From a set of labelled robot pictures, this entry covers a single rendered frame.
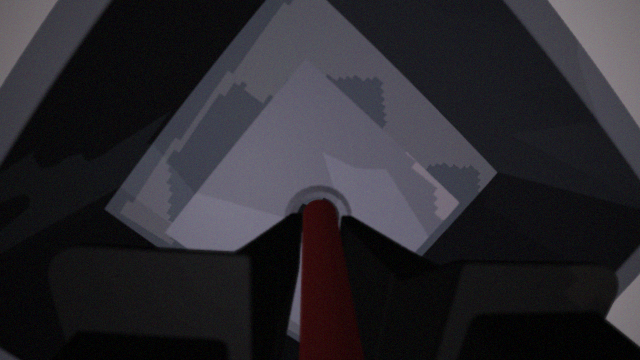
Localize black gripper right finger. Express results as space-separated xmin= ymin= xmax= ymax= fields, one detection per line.
xmin=340 ymin=216 xmax=619 ymax=360

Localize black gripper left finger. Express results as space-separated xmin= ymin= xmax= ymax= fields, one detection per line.
xmin=48 ymin=213 xmax=302 ymax=360

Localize red peg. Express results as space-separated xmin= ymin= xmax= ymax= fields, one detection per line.
xmin=299 ymin=199 xmax=364 ymax=360

